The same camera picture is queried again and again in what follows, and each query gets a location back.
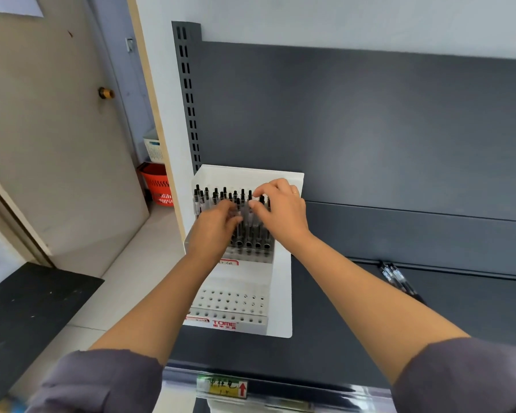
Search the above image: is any person's left hand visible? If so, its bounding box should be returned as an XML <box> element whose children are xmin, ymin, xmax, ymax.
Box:
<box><xmin>185</xmin><ymin>200</ymin><xmax>244</xmax><ymax>265</ymax></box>

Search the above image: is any person's right hand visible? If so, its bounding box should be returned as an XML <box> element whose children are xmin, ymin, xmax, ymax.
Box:
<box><xmin>248</xmin><ymin>178</ymin><xmax>312</xmax><ymax>254</ymax></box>

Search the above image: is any clear-barrel pen group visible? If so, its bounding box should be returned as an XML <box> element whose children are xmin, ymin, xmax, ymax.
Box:
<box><xmin>192</xmin><ymin>184</ymin><xmax>276</xmax><ymax>254</ymax></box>

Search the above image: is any white tiered pen holder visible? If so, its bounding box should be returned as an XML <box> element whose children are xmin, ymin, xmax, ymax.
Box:
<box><xmin>182</xmin><ymin>163</ymin><xmax>305</xmax><ymax>339</ymax></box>

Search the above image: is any clear-barrel black-grip pen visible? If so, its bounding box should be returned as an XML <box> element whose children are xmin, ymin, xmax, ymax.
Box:
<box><xmin>389</xmin><ymin>263</ymin><xmax>427</xmax><ymax>305</ymax></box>

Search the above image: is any person's right forearm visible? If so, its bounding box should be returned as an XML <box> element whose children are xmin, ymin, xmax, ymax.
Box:
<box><xmin>294</xmin><ymin>236</ymin><xmax>470</xmax><ymax>385</ymax></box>

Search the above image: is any person's left forearm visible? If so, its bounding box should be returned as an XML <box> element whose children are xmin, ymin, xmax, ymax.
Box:
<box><xmin>90</xmin><ymin>253</ymin><xmax>212</xmax><ymax>366</ymax></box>

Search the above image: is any red plastic basket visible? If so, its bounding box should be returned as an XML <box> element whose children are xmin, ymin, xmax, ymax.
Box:
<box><xmin>136</xmin><ymin>162</ymin><xmax>174</xmax><ymax>207</ymax></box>

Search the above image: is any white woven basket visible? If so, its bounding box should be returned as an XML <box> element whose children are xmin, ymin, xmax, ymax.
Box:
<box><xmin>143</xmin><ymin>128</ymin><xmax>165</xmax><ymax>164</ymax></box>

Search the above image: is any dark grey shelf unit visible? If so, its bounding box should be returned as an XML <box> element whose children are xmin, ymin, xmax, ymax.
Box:
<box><xmin>163</xmin><ymin>21</ymin><xmax>516</xmax><ymax>413</ymax></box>

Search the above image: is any white slotted shelf upright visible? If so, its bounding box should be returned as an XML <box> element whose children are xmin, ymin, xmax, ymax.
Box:
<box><xmin>171</xmin><ymin>21</ymin><xmax>203</xmax><ymax>173</ymax></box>

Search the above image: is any yellow green price tag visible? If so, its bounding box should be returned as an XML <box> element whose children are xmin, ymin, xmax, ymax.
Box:
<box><xmin>196</xmin><ymin>376</ymin><xmax>249</xmax><ymax>400</ymax></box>

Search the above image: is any beige door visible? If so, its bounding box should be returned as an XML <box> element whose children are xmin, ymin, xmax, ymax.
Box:
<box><xmin>0</xmin><ymin>0</ymin><xmax>150</xmax><ymax>278</ymax></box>

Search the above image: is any grey left sleeve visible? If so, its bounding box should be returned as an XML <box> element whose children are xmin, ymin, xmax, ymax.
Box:
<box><xmin>25</xmin><ymin>349</ymin><xmax>164</xmax><ymax>413</ymax></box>

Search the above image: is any grey sleeve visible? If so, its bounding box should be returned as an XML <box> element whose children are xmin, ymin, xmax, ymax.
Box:
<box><xmin>25</xmin><ymin>349</ymin><xmax>164</xmax><ymax>413</ymax></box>
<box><xmin>391</xmin><ymin>337</ymin><xmax>516</xmax><ymax>413</ymax></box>

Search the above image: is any grey right sleeve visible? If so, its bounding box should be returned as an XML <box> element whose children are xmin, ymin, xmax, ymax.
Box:
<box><xmin>391</xmin><ymin>337</ymin><xmax>516</xmax><ymax>413</ymax></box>

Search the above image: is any blue plastic object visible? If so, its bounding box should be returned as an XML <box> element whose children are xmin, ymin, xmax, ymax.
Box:
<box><xmin>0</xmin><ymin>396</ymin><xmax>26</xmax><ymax>413</ymax></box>

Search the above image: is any white paper notice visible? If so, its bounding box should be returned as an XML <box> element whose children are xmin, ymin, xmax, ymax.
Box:
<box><xmin>0</xmin><ymin>0</ymin><xmax>44</xmax><ymax>18</ymax></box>

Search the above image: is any brown door frame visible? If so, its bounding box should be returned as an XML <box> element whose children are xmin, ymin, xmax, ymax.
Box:
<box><xmin>0</xmin><ymin>161</ymin><xmax>52</xmax><ymax>267</ymax></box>

